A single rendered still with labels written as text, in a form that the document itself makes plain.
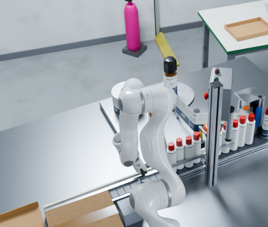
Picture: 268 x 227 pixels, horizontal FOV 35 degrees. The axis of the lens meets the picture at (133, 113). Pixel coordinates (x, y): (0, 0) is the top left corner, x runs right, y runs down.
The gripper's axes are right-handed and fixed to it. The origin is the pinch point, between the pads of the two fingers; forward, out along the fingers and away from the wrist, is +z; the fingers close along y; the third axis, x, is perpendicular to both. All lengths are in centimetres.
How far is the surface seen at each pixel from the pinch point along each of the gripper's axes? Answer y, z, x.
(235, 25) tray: 132, 62, -130
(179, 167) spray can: -1.7, 11.3, -17.5
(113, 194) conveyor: -1.6, -0.4, 19.6
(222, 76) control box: -8, -36, -56
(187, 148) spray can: -2.3, 0.3, -26.2
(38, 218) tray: 4, -10, 59
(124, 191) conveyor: -2.2, 2.4, 13.8
